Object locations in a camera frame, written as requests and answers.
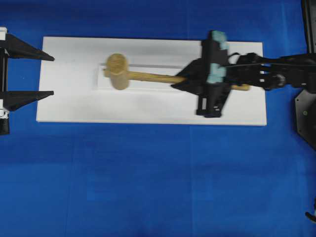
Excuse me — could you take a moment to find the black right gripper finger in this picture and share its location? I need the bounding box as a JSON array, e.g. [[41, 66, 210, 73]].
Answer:
[[176, 58, 204, 79], [171, 80, 208, 96]]

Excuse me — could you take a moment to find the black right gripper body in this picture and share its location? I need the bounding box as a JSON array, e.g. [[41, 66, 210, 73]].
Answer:
[[196, 31, 231, 118]]

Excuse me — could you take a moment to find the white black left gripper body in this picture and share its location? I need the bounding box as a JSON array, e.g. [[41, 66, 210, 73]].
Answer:
[[0, 27, 9, 135]]

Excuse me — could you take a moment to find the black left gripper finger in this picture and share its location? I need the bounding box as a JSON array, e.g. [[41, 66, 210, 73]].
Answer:
[[6, 34, 55, 61], [4, 91, 54, 111]]

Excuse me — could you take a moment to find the wooden mallet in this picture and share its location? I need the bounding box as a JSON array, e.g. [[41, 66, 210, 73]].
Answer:
[[102, 53, 251, 92]]

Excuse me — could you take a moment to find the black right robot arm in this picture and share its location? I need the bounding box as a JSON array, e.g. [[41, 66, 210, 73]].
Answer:
[[172, 31, 316, 118]]

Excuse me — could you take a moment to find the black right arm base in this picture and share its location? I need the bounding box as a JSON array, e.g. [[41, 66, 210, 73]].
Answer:
[[295, 0, 316, 149]]

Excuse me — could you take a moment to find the white foam board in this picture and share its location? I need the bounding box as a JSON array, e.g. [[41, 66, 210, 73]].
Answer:
[[37, 37, 267, 126]]

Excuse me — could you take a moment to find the blue table cloth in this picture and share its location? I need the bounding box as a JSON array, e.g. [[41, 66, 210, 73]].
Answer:
[[0, 0, 316, 237]]

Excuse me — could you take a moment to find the black cable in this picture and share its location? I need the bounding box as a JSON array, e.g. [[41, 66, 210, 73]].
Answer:
[[305, 197, 316, 223]]

